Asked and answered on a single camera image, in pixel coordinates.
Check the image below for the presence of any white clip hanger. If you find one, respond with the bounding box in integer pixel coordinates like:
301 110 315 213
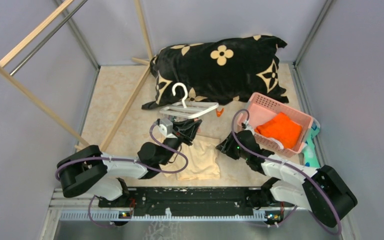
159 82 219 120

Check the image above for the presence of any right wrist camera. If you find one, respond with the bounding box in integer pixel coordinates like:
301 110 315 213
241 122 254 131

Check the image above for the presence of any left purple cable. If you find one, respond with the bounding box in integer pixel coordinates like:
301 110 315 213
54 122 190 229

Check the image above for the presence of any orange underwear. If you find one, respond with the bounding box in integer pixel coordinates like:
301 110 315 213
254 112 303 149

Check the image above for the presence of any wooden drying rack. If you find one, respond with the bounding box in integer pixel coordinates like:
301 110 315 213
0 0 145 154

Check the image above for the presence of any orange clothespin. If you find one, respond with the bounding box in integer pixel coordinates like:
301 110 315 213
215 108 225 118

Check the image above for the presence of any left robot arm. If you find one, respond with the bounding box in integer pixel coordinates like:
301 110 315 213
54 118 202 207

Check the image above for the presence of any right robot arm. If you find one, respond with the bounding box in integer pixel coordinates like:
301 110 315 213
216 130 358 228

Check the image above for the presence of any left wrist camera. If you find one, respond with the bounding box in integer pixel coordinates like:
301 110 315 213
158 118 176 138

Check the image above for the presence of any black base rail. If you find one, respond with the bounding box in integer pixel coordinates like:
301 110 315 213
51 186 349 223

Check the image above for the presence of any cream boxer underwear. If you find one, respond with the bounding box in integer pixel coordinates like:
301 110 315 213
164 135 221 181

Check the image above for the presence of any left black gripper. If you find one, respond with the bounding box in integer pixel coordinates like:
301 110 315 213
159 116 202 166

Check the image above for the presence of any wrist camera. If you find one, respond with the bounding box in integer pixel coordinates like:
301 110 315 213
158 118 176 138
241 122 254 131

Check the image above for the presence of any metal rack rod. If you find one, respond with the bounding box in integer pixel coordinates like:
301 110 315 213
9 0 88 76

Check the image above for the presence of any pink plastic basket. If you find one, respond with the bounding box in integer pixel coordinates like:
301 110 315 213
237 92 314 158

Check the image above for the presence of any black floral pillow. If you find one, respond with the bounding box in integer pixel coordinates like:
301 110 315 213
141 35 289 110

